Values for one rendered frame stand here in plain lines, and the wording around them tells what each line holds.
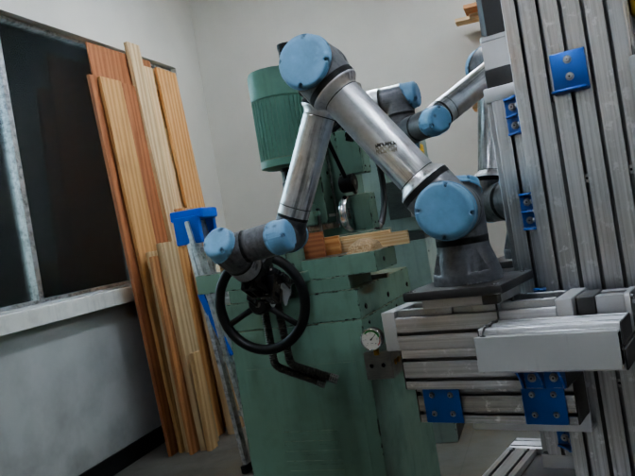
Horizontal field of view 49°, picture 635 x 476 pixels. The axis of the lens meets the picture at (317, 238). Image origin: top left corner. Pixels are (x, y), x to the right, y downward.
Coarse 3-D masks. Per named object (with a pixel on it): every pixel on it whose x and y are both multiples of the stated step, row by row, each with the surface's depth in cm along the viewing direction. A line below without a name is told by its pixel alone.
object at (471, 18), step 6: (468, 6) 373; (474, 6) 372; (468, 12) 383; (474, 12) 384; (462, 18) 405; (468, 18) 404; (474, 18) 389; (456, 24) 411; (462, 24) 413; (468, 24) 415; (474, 108) 384
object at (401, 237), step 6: (378, 234) 214; (384, 234) 213; (390, 234) 212; (396, 234) 212; (402, 234) 211; (408, 234) 212; (342, 240) 218; (348, 240) 218; (354, 240) 217; (378, 240) 214; (384, 240) 213; (390, 240) 213; (396, 240) 212; (402, 240) 211; (408, 240) 211; (342, 246) 219; (348, 246) 218; (342, 252) 219
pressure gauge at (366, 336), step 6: (366, 330) 194; (372, 330) 194; (378, 330) 195; (360, 336) 195; (366, 336) 195; (372, 336) 194; (378, 336) 193; (384, 336) 195; (366, 342) 195; (372, 342) 194; (378, 342) 194; (366, 348) 195; (372, 348) 194; (378, 348) 196; (378, 354) 196
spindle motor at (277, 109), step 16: (256, 80) 217; (272, 80) 215; (256, 96) 218; (272, 96) 216; (288, 96) 216; (256, 112) 220; (272, 112) 216; (288, 112) 216; (256, 128) 221; (272, 128) 216; (288, 128) 216; (272, 144) 217; (288, 144) 216; (272, 160) 217; (288, 160) 216
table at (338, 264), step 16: (336, 256) 203; (352, 256) 201; (368, 256) 199; (384, 256) 205; (304, 272) 204; (320, 272) 205; (336, 272) 203; (352, 272) 201; (368, 272) 200; (208, 288) 220; (240, 288) 215
